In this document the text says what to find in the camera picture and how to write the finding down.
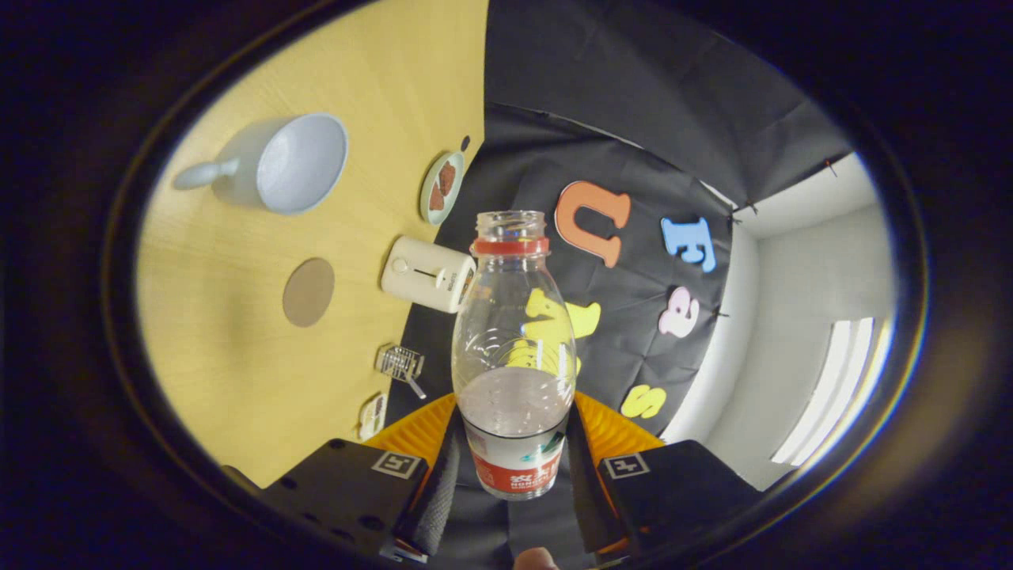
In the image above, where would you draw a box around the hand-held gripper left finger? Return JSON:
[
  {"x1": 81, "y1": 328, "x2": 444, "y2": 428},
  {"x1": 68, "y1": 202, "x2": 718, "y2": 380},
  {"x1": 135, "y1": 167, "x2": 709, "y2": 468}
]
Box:
[{"x1": 222, "y1": 393, "x2": 461, "y2": 564}]

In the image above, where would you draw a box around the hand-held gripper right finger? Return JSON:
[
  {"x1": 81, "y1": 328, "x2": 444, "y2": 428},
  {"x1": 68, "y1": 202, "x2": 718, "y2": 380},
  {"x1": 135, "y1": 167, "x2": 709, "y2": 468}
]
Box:
[{"x1": 566, "y1": 392, "x2": 764, "y2": 559}]

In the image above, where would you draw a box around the clear plastic juice bottle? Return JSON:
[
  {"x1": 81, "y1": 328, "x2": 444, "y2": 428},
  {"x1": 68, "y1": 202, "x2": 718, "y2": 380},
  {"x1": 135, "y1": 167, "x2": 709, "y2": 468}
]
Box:
[{"x1": 451, "y1": 210, "x2": 577, "y2": 501}]

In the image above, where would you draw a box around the round brown coaster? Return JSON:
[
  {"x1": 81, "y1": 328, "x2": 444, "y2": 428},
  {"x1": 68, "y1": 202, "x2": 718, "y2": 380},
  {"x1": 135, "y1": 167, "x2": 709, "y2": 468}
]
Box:
[{"x1": 283, "y1": 257, "x2": 336, "y2": 329}]

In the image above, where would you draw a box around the pale grey cup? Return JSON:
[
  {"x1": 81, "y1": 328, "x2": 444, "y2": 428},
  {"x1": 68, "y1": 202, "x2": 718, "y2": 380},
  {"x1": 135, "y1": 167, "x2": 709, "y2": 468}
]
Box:
[{"x1": 173, "y1": 112, "x2": 349, "y2": 216}]

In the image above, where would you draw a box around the white divided dish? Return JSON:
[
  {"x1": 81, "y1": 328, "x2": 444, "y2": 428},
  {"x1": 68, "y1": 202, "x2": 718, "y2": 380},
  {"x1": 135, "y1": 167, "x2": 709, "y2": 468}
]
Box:
[{"x1": 358, "y1": 393, "x2": 389, "y2": 442}]

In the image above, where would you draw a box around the long ceiling light panel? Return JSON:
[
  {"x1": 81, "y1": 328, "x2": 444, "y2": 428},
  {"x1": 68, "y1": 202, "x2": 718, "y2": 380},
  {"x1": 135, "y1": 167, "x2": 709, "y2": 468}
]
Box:
[{"x1": 772, "y1": 317, "x2": 895, "y2": 466}]

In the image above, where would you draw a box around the white toaster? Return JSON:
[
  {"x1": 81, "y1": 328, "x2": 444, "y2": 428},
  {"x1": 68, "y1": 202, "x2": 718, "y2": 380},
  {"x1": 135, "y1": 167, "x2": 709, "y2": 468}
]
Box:
[{"x1": 380, "y1": 235, "x2": 477, "y2": 314}]

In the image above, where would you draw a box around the wooden table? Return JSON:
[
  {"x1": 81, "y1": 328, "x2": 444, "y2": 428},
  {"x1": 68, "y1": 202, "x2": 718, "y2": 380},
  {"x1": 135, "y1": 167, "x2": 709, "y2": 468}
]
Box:
[{"x1": 135, "y1": 0, "x2": 490, "y2": 488}]

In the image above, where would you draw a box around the pale green plate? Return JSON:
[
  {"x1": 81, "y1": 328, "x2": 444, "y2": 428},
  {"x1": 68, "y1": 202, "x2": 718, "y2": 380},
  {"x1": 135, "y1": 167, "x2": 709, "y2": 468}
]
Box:
[{"x1": 419, "y1": 150, "x2": 466, "y2": 226}]

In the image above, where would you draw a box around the black backdrop cloth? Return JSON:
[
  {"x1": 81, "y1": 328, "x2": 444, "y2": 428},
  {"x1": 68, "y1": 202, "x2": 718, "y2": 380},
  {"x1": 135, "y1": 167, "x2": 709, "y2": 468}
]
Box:
[{"x1": 388, "y1": 0, "x2": 856, "y2": 570}]

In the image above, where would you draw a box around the small metal wire basket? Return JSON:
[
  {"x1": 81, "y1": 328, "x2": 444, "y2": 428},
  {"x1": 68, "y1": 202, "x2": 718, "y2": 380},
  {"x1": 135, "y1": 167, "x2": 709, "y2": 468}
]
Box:
[{"x1": 375, "y1": 344, "x2": 428, "y2": 401}]

